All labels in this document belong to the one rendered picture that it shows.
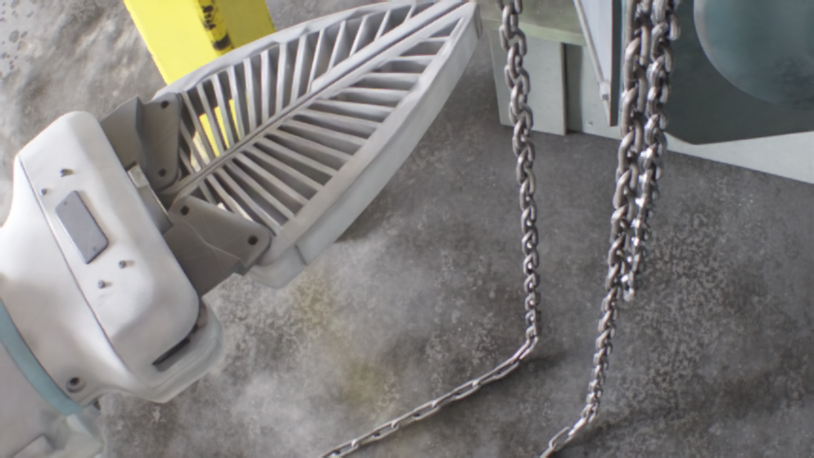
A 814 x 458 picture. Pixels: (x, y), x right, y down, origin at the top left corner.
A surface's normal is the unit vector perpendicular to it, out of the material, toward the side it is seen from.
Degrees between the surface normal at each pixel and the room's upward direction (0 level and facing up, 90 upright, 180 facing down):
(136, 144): 0
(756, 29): 91
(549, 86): 90
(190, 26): 90
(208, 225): 0
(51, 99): 0
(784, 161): 90
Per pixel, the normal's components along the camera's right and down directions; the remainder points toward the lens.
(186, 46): -0.22, 0.91
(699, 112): 0.11, 0.91
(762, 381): -0.12, -0.39
